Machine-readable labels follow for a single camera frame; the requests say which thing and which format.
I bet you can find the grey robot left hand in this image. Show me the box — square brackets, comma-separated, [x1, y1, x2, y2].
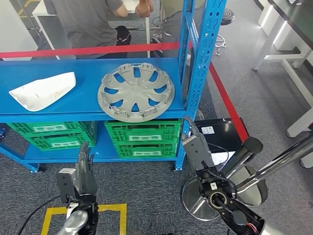
[74, 142, 98, 197]

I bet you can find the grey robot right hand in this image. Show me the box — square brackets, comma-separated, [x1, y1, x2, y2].
[182, 116, 216, 171]

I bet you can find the silver wheel hubcap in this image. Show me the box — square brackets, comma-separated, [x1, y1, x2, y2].
[97, 62, 176, 123]

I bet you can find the white plastic panel part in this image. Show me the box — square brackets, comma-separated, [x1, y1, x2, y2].
[8, 71, 76, 113]

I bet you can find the blue metal shelf rack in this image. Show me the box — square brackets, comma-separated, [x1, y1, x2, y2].
[0, 0, 228, 174]

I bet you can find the black cardboard box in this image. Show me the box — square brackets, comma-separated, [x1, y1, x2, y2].
[193, 117, 249, 166]

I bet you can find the yellow floor tape square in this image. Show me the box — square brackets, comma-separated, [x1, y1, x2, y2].
[40, 203, 127, 235]

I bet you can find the black round stool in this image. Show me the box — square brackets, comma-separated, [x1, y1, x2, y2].
[214, 8, 235, 57]

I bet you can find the seated person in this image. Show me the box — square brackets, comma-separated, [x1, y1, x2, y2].
[50, 0, 155, 60]

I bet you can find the white cabinet panel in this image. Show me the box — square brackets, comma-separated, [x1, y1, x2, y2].
[0, 0, 38, 62]

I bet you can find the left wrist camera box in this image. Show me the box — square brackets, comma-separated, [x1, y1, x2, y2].
[57, 168, 79, 204]

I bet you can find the chrome stanchion post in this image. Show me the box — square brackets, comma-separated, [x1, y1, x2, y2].
[181, 136, 264, 222]
[229, 132, 313, 208]

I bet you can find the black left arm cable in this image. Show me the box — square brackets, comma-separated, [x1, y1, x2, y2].
[17, 194, 62, 235]

